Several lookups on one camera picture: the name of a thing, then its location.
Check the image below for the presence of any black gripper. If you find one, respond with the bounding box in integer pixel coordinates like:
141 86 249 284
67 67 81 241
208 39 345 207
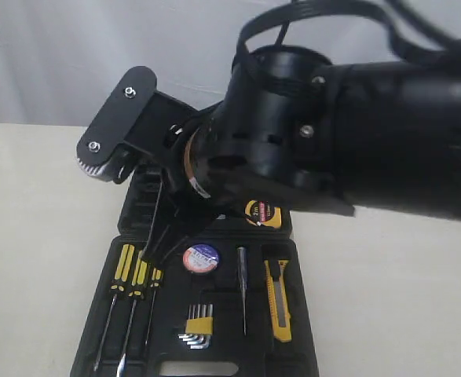
141 113 355 263

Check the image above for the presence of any black electrical tape roll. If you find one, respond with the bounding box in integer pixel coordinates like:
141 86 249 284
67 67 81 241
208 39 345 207
182 243 220 275

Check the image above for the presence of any yellow 2m tape measure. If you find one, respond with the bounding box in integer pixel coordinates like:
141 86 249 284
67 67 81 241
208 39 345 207
244 200 282 229

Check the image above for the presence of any black plastic tool case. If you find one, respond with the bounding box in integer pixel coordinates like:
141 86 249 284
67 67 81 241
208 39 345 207
71 166 319 376

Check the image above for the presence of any yellow utility knife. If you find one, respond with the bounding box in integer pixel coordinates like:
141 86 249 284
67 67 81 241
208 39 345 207
264 259 292 343

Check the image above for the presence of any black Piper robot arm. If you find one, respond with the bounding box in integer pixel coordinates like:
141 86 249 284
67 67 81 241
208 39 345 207
147 46 461 262

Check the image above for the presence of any small yellow black screwdriver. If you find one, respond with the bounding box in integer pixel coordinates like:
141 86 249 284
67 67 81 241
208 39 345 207
145 268 163 350

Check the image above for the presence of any clear tester screwdriver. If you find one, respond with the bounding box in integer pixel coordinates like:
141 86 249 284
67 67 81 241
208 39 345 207
236 246 247 335

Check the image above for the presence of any middle yellow black screwdriver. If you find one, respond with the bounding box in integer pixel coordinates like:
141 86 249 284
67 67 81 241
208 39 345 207
115 251 149 377

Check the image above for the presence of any large yellow black screwdriver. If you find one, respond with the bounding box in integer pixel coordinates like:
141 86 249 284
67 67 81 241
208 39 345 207
93 243 135 376

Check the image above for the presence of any hex key set yellow holder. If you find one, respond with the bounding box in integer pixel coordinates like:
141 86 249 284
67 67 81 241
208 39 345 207
178 303 214 350

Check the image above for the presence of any white backdrop curtain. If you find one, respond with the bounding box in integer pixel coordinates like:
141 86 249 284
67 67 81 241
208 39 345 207
0 0 461 134

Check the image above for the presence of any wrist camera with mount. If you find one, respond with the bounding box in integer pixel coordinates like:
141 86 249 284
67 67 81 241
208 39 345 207
76 66 196 184

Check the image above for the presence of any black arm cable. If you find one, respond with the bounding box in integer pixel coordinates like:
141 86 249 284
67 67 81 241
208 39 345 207
236 0 461 79

